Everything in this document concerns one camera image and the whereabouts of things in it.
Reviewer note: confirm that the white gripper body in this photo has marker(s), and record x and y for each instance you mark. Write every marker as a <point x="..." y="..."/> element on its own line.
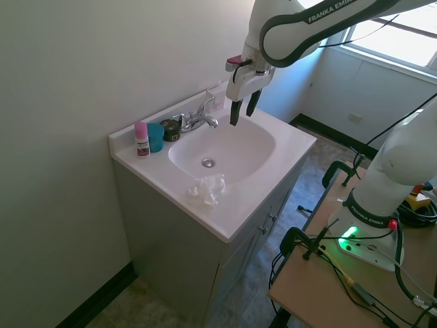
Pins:
<point x="246" y="83"/>

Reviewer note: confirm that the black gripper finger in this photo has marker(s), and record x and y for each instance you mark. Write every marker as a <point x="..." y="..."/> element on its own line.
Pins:
<point x="254" y="102"/>
<point x="235" y="111"/>

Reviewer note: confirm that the white tissue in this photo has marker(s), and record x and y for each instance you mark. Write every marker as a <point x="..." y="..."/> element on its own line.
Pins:
<point x="210" y="188"/>

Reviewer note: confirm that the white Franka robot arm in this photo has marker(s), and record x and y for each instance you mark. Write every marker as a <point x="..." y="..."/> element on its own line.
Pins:
<point x="385" y="164"/>

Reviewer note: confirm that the white cardboard box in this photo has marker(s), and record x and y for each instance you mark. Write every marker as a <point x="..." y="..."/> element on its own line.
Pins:
<point x="216" y="99"/>

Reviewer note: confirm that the chrome sink drain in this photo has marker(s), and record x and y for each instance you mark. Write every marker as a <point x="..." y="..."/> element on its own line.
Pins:
<point x="208" y="162"/>

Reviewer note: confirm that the black round jar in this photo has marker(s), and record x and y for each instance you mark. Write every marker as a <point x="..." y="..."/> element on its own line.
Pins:
<point x="171" y="131"/>

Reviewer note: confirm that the white sink countertop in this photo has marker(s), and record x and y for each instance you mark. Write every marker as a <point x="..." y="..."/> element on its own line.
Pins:
<point x="259" y="191"/>

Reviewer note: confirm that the teal plastic cup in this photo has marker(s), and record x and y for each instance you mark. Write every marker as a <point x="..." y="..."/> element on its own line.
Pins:
<point x="156" y="138"/>

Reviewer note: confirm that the white bottle with pink cap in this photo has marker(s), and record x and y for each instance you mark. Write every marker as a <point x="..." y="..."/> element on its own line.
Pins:
<point x="141" y="143"/>

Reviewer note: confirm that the black C-clamp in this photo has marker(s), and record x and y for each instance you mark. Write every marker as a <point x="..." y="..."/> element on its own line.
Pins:
<point x="290" y="237"/>
<point x="333" y="171"/>

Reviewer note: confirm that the metal cabinet knob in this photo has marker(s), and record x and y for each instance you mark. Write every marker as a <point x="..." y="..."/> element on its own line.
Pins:
<point x="272" y="217"/>
<point x="263" y="229"/>

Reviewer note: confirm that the white paper scrap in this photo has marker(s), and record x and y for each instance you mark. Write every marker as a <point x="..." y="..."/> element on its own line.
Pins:
<point x="337" y="200"/>

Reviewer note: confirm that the window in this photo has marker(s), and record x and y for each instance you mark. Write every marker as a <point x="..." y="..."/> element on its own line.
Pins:
<point x="403" y="37"/>

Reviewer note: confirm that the grey vanity cabinet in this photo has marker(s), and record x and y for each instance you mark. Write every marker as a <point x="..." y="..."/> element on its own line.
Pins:
<point x="184" y="266"/>

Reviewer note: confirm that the yellow emergency stop box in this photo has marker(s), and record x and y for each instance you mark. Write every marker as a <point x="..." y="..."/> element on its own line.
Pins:
<point x="416" y="201"/>

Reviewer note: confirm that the wooden table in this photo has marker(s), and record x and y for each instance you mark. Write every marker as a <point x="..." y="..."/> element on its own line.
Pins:
<point x="307" y="290"/>

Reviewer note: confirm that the wrist camera with red mount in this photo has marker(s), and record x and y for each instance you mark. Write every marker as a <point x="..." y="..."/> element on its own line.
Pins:
<point x="233" y="61"/>

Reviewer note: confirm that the white wall outlet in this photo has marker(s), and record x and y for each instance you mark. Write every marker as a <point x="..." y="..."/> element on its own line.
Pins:
<point x="355" y="117"/>

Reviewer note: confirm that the black table frame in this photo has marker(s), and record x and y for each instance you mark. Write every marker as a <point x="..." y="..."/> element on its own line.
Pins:
<point x="280" y="319"/>

